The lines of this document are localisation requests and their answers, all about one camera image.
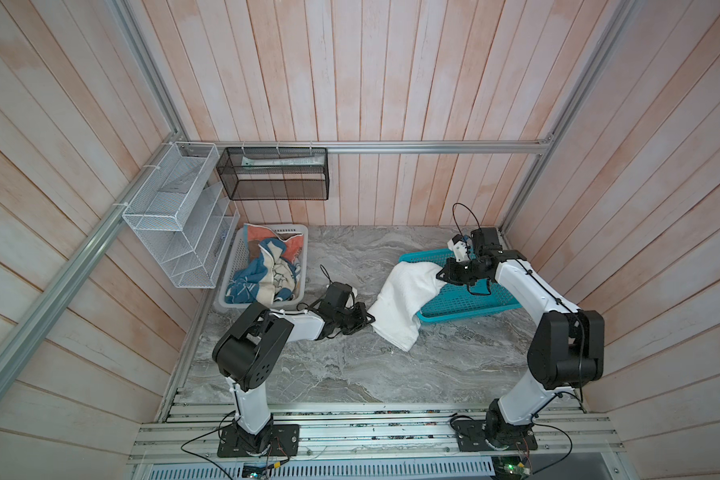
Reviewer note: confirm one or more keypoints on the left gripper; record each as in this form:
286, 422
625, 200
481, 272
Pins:
362, 316

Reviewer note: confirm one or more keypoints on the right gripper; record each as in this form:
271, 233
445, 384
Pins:
450, 271

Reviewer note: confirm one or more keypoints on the teal plastic basket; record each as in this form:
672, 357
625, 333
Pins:
456, 303

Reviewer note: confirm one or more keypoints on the white towel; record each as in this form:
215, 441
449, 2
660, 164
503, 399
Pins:
408, 288

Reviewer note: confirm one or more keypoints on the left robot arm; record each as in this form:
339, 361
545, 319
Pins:
248, 351

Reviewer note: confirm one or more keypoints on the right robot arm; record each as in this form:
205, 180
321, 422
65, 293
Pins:
566, 351

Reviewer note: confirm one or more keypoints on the blue patterned towel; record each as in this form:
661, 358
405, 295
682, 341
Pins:
267, 279

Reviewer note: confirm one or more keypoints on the red orange towel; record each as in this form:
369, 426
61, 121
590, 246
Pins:
294, 243

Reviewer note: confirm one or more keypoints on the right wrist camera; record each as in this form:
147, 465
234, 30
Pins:
459, 246

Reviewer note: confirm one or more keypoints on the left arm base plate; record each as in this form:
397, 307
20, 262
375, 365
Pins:
274, 440

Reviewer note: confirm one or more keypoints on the black wire mesh basket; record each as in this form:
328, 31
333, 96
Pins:
275, 173

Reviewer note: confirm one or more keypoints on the aluminium frame rail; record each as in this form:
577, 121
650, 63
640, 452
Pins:
535, 147

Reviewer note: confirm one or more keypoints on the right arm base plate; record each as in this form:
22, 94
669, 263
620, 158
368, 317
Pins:
487, 435

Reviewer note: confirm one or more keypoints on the white wire mesh shelf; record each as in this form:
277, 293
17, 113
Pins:
181, 217

